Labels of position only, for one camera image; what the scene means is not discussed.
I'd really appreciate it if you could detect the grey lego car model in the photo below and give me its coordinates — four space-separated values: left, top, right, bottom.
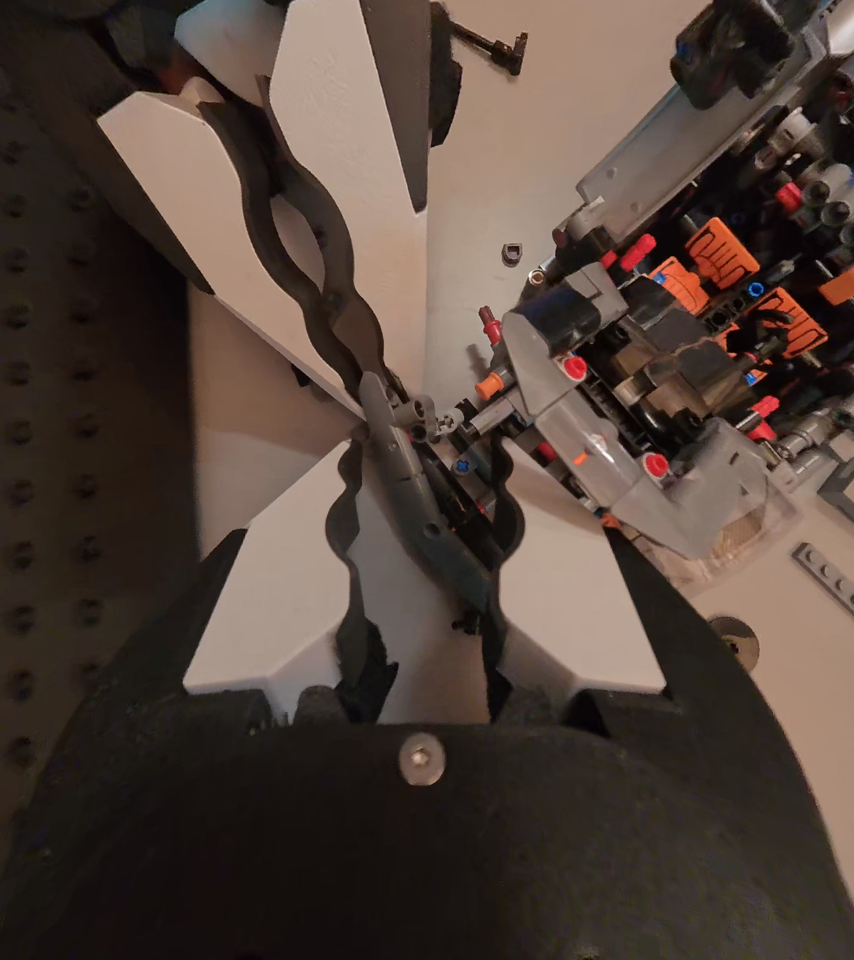
464 0 854 582

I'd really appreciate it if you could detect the dark round lego piece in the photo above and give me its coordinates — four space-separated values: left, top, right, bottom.
704 615 761 669

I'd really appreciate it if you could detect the black lego axle pin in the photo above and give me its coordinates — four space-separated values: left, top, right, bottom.
445 18 529 76

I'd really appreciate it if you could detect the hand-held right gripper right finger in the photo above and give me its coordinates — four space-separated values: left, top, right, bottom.
481 439 668 696

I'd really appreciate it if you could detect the dark dimpled panel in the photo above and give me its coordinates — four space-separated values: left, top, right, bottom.
0 0 203 960

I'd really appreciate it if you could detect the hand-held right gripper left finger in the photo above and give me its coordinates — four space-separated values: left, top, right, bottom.
183 444 398 696

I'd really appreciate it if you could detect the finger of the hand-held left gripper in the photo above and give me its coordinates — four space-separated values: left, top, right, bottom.
97 93 369 420
269 0 429 400

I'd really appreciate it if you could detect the grey long lego plate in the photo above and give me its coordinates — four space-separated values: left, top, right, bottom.
790 543 854 669

